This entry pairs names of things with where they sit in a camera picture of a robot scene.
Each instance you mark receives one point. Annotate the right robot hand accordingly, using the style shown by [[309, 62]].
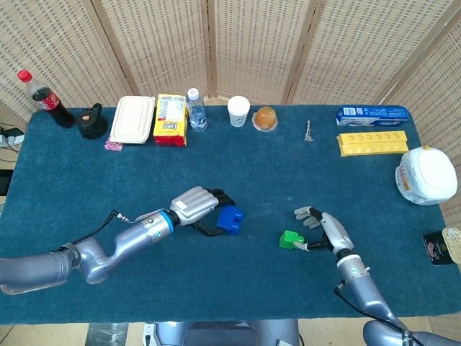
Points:
[[338, 234]]

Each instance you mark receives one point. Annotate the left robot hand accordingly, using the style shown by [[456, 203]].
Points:
[[192, 205]]

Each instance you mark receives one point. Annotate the blue toy block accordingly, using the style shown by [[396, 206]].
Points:
[[228, 218]]

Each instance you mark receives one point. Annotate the green toy block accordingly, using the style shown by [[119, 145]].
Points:
[[288, 238]]

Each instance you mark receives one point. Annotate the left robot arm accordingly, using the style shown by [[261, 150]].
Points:
[[137, 234]]

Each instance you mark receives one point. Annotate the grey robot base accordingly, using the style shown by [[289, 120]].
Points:
[[216, 335]]

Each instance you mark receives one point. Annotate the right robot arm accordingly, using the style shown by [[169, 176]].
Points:
[[360, 288]]

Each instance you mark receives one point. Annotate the teal carpet table cover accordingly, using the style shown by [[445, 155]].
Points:
[[252, 173]]

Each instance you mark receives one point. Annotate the yellow red snack bag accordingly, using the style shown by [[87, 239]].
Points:
[[169, 122]]

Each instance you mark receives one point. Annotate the clear water bottle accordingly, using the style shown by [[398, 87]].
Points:
[[197, 113]]

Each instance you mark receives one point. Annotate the yellow plastic tray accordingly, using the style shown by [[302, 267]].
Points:
[[374, 144]]

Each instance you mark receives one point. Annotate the pink patterned packet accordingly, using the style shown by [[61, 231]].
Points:
[[112, 146]]

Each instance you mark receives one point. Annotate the dark snack packet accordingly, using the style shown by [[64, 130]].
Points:
[[439, 248]]

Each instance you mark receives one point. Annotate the white paper cup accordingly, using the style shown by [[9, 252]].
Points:
[[238, 111]]

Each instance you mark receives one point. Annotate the beige lidded lunch box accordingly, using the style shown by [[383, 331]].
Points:
[[131, 119]]

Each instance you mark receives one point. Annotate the white rice cooker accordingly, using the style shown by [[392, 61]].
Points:
[[428, 176]]

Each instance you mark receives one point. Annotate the orange jelly cup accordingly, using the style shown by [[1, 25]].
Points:
[[265, 117]]

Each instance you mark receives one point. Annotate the blue white long box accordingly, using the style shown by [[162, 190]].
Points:
[[374, 116]]

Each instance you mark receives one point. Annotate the black round pot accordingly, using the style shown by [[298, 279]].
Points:
[[91, 126]]

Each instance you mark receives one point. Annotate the wicker folding screen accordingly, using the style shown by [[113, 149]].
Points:
[[252, 47]]

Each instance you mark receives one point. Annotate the white power strip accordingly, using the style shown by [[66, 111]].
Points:
[[12, 138]]

